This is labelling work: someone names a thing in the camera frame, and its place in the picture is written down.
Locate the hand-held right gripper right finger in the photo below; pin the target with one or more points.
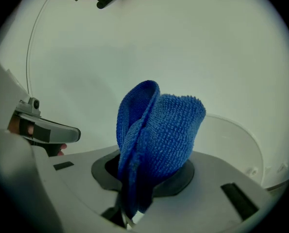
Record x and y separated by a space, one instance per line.
202 210

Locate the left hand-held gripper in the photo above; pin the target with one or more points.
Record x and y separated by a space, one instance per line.
27 108

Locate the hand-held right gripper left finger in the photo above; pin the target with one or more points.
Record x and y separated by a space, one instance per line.
73 190

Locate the blue microfibre cloth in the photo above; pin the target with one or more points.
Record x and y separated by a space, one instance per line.
163 135

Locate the person's left hand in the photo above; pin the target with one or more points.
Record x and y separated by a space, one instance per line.
14 126

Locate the white wall socket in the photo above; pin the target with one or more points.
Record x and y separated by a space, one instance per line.
282 167

